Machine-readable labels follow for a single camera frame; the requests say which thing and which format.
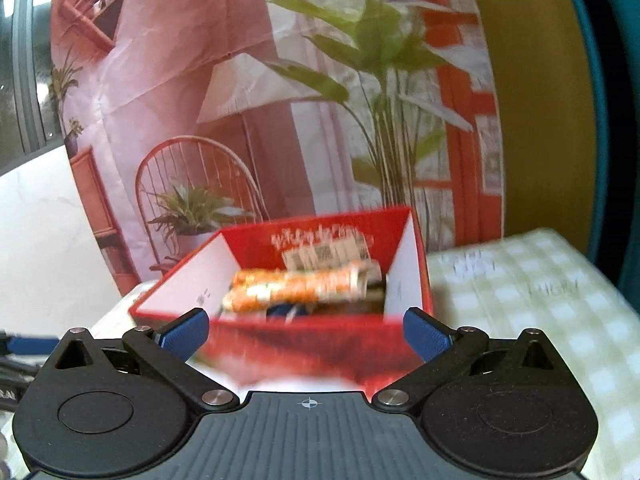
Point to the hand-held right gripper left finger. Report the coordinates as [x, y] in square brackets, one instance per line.
[185, 332]

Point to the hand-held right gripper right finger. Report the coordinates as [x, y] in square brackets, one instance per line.
[425, 335]

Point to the green checked printed tablecloth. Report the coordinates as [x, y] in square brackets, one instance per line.
[525, 285]

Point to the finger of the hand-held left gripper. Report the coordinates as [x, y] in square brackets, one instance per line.
[35, 343]

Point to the orange snack packet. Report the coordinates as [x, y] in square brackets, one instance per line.
[290, 295]

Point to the teal curtain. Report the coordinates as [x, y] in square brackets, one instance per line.
[610, 110]

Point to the blue cloth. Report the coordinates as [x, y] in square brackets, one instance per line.
[287, 310]

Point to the red strawberry print cardboard box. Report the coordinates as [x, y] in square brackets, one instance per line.
[300, 350]

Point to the window with grey frame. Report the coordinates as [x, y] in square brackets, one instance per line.
[25, 60]

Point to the orange white patterned cloth roll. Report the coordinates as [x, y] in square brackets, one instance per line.
[300, 275]

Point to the printed room scene wall poster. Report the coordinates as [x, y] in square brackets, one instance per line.
[200, 85]

